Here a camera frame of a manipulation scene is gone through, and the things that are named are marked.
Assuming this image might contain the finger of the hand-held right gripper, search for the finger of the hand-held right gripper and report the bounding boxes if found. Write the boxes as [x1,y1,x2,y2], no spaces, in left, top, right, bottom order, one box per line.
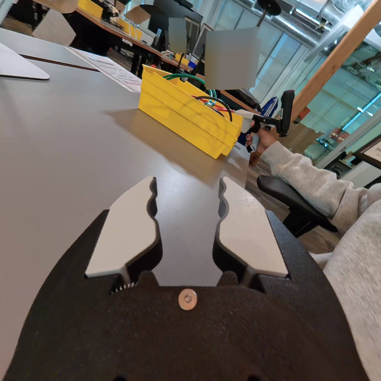
[235,109,257,133]

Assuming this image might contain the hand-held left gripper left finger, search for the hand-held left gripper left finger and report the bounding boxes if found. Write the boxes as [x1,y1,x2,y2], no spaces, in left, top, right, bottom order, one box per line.
[85,176,163,280]

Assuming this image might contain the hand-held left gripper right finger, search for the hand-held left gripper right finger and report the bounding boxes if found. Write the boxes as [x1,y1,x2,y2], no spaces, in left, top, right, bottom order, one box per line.
[212,176,290,281]

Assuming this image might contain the black ethernet cable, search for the black ethernet cable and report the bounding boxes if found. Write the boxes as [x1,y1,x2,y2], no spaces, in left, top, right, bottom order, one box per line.
[193,95,233,123]

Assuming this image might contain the red ethernet cable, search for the red ethernet cable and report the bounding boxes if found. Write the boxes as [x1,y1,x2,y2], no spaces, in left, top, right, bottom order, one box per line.
[191,95,227,115]

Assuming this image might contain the yellow plastic bin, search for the yellow plastic bin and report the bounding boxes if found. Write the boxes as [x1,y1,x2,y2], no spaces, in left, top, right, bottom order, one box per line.
[138,64,243,160]

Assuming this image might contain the green ethernet cable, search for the green ethernet cable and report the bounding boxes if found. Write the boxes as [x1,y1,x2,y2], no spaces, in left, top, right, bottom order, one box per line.
[162,73,220,104]

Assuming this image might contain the person's right forearm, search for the person's right forearm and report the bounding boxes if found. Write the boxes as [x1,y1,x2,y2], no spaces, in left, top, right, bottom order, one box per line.
[258,140,370,230]

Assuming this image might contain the grey desk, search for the grey desk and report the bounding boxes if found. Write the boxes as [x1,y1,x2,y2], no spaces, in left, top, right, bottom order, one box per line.
[0,28,250,369]

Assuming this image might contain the long wooden desk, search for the long wooden desk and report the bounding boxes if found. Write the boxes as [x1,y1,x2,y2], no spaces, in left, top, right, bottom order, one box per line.
[76,6,256,112]

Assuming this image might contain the pale desk end panel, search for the pale desk end panel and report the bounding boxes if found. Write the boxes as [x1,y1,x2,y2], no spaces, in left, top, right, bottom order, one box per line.
[31,9,77,47]

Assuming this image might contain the person's right hand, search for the person's right hand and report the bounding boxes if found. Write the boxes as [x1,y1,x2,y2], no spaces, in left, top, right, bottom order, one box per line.
[245,120,278,157]

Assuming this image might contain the blue white striped object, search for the blue white striped object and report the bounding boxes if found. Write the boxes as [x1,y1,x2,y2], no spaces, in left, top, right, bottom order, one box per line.
[261,95,281,118]

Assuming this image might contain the stack of cardboard cartons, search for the stack of cardboard cartons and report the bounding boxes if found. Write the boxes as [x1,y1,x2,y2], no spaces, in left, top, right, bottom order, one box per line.
[283,120,323,160]

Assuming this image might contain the framed white sign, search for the framed white sign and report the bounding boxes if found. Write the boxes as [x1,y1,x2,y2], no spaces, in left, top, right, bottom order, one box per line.
[354,139,381,168]

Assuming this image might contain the black round lamp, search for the black round lamp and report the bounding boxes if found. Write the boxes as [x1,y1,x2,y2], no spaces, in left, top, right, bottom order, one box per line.
[257,0,282,28]

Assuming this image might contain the person's grey hoodie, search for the person's grey hoodie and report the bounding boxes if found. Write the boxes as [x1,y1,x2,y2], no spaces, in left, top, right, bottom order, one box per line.
[309,183,381,381]

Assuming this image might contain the black monitor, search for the black monitor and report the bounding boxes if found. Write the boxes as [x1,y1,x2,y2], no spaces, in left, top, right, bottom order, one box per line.
[148,0,203,43]

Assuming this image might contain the white paper sheet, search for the white paper sheet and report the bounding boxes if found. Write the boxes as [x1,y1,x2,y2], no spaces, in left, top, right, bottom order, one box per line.
[63,46,143,93]

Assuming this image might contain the cardboard box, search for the cardboard box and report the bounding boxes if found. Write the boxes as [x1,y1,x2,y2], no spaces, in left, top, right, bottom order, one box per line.
[123,2,151,25]

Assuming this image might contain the small yellow bin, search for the small yellow bin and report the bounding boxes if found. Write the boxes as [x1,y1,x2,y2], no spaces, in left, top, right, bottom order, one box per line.
[77,0,104,16]

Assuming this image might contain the white screen stand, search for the white screen stand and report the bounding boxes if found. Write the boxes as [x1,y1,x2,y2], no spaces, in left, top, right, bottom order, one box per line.
[0,42,50,81]

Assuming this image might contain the wooden post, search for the wooden post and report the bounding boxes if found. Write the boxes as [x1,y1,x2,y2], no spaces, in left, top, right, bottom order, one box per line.
[290,0,381,123]

